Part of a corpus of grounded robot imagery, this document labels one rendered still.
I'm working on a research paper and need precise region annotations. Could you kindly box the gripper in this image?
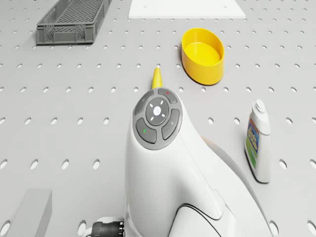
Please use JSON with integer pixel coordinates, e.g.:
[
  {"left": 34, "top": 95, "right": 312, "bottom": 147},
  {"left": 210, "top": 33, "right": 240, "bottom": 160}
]
[{"left": 83, "top": 216, "right": 126, "bottom": 237}]

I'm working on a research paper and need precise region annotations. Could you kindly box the grey cube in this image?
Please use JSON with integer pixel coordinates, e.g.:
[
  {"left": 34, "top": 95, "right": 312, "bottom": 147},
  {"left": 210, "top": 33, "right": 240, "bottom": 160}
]
[{"left": 8, "top": 188, "right": 53, "bottom": 237}]

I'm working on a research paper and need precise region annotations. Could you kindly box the banana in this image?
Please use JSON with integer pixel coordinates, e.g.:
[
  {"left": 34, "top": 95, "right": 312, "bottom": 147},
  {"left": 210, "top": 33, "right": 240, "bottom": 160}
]
[{"left": 151, "top": 67, "right": 164, "bottom": 90}]

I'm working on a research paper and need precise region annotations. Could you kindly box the small white bottle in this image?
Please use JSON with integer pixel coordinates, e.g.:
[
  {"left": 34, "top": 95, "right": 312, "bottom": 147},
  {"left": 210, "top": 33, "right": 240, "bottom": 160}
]
[{"left": 244, "top": 99, "right": 272, "bottom": 184}]

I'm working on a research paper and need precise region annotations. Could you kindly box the yellow bowl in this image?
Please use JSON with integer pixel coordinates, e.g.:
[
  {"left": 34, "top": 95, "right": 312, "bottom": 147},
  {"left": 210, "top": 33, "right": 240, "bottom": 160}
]
[{"left": 181, "top": 27, "right": 226, "bottom": 86}]

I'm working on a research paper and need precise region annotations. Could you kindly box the dark grey basket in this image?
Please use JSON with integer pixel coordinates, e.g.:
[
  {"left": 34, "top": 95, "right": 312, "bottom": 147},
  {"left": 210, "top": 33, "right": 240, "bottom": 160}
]
[{"left": 36, "top": 0, "right": 113, "bottom": 46}]

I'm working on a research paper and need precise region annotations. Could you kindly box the white board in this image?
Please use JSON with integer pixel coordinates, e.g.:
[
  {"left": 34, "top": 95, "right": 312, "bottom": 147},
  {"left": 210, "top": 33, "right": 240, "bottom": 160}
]
[{"left": 127, "top": 0, "right": 247, "bottom": 19}]

